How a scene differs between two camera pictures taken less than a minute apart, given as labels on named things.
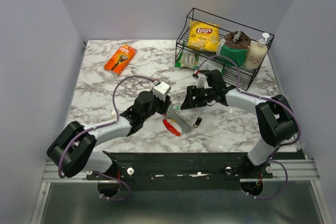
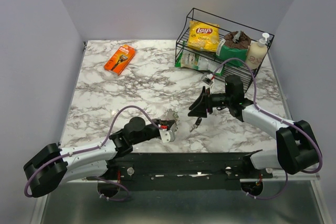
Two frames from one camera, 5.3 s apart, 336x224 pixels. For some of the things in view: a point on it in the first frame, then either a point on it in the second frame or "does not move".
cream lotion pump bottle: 256,53 does not move
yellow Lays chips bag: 203,35 does not move
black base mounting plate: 182,171 does not move
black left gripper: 164,105 to 169,123
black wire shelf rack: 208,41 does not move
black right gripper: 192,91 to 200,109
